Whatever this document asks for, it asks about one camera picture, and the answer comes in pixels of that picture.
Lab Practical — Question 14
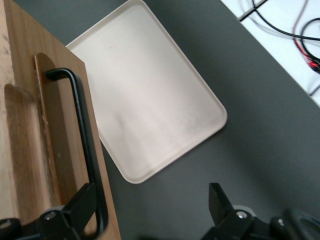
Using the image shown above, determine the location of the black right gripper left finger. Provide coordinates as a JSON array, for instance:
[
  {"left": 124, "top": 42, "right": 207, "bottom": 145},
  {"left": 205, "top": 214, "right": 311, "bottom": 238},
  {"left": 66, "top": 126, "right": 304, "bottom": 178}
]
[{"left": 22, "top": 182, "right": 98, "bottom": 240}]

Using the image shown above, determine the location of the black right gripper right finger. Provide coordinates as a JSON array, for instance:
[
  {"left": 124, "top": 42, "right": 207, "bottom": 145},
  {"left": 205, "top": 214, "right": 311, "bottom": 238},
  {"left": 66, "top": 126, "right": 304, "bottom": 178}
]
[{"left": 206, "top": 182, "right": 256, "bottom": 240}]

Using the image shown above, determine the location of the black metal drawer handle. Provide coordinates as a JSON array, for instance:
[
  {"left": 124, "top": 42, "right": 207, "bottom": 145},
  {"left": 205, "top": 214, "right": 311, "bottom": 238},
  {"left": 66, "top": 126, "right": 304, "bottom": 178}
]
[{"left": 45, "top": 67, "right": 109, "bottom": 237}]

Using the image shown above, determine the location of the wooden drawer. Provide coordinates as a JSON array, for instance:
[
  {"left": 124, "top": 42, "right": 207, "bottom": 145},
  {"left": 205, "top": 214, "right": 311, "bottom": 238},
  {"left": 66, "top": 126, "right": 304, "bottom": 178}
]
[{"left": 4, "top": 0, "right": 122, "bottom": 240}]

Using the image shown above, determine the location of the oak wooden drawer cabinet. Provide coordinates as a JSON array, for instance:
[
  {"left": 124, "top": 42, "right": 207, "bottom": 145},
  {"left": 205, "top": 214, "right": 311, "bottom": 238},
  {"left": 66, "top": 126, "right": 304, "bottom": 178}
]
[{"left": 0, "top": 0, "right": 122, "bottom": 240}]

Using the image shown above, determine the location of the beige plastic tray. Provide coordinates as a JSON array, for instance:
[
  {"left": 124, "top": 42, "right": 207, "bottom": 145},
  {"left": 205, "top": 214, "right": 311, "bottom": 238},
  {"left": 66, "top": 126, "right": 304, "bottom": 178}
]
[{"left": 65, "top": 0, "right": 228, "bottom": 185}]

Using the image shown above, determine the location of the red wire bundle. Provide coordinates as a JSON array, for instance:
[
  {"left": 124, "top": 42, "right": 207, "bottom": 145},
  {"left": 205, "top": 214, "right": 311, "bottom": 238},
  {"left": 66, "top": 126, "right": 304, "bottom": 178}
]
[{"left": 294, "top": 38, "right": 320, "bottom": 74}]

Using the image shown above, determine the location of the long black cable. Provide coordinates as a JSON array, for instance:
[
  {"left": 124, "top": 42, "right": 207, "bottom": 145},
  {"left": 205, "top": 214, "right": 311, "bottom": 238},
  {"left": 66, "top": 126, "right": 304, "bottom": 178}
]
[{"left": 251, "top": 0, "right": 320, "bottom": 41}]

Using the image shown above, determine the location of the looped black cable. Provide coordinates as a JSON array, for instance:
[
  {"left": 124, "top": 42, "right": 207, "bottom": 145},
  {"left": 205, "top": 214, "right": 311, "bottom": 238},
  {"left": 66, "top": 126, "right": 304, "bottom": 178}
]
[{"left": 301, "top": 17, "right": 320, "bottom": 75}]

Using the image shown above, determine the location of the grey pink cable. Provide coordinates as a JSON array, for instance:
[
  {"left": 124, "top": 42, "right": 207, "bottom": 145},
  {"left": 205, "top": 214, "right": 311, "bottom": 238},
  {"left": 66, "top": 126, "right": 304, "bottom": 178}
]
[{"left": 291, "top": 0, "right": 309, "bottom": 41}]

